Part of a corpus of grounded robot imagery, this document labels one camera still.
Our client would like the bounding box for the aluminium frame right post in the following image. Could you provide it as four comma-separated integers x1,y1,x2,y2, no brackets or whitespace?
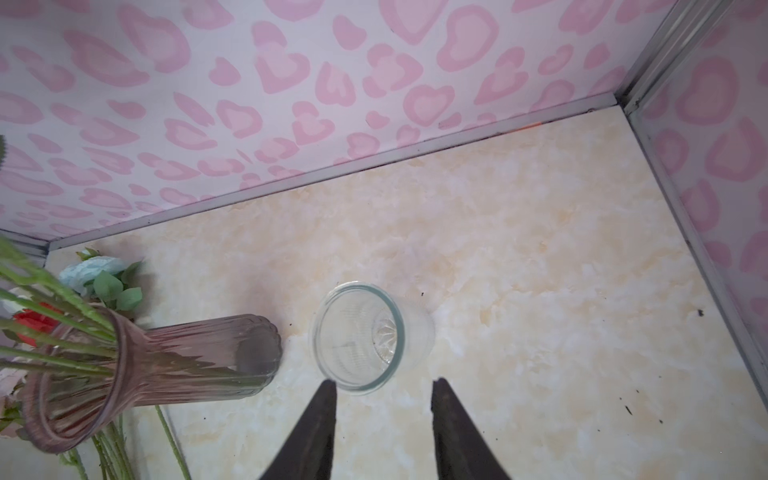
617,1,767,395

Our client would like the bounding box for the clear frosted glass vase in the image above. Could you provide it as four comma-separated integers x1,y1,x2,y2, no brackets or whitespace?
310,281,436,395

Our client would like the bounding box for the red rose in bunch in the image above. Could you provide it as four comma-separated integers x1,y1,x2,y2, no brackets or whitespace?
13,309,60,334

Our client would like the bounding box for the pink ribbed glass vase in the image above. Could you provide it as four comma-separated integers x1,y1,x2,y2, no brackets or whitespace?
19,310,283,454

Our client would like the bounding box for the white artificial rose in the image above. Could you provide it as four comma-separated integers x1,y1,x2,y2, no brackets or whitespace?
58,256,127,294

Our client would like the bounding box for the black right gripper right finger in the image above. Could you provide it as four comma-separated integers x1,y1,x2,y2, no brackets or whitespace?
431,378,510,480

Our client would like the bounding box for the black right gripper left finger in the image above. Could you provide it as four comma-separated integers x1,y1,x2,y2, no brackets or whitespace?
260,380,337,480

